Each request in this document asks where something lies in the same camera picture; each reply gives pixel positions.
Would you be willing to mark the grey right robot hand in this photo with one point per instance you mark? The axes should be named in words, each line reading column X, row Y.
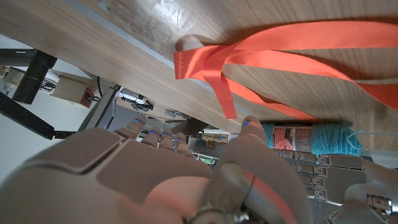
column 124, row 180

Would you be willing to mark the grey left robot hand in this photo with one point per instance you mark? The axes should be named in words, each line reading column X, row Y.
column 348, row 180

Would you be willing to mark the orange ribbon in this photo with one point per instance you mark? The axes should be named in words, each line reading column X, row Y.
column 311, row 31

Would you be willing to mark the teal yarn skein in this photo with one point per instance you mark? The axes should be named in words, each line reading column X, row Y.
column 329, row 138

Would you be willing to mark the white game controller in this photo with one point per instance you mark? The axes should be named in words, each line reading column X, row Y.
column 130, row 96

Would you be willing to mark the tan cardboard box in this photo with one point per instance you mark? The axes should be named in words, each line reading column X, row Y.
column 68, row 90

